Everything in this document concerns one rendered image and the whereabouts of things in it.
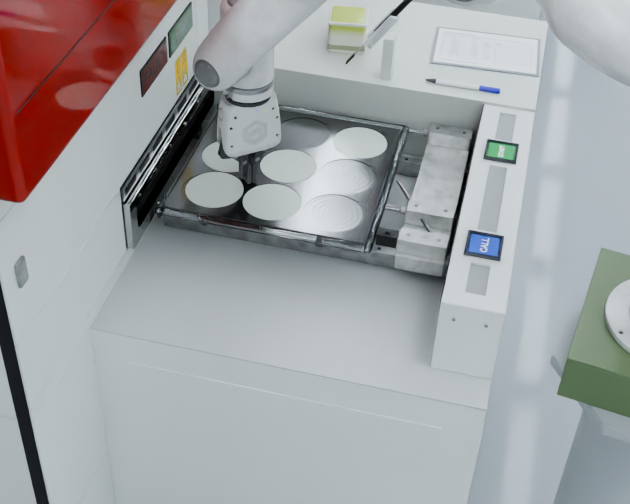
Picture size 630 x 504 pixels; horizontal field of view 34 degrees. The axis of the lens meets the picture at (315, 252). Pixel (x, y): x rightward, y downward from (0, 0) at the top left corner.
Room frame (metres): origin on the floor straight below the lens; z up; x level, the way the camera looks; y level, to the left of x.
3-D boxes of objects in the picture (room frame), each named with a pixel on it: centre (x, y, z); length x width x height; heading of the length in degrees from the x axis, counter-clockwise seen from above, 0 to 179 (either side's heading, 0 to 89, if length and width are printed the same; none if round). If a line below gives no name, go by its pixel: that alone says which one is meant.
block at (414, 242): (1.29, -0.18, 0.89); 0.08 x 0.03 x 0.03; 78
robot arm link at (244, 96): (1.43, 0.12, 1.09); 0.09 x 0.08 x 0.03; 119
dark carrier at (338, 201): (1.48, 0.06, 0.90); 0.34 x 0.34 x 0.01; 78
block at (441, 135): (1.60, -0.24, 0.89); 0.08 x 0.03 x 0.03; 78
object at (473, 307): (1.34, -0.29, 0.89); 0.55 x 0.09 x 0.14; 168
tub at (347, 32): (1.80, -0.04, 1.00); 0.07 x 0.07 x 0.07; 87
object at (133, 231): (1.51, 0.26, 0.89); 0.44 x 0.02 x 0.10; 168
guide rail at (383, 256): (1.35, 0.02, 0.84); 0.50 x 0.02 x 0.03; 78
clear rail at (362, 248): (1.30, 0.09, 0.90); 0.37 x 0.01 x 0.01; 78
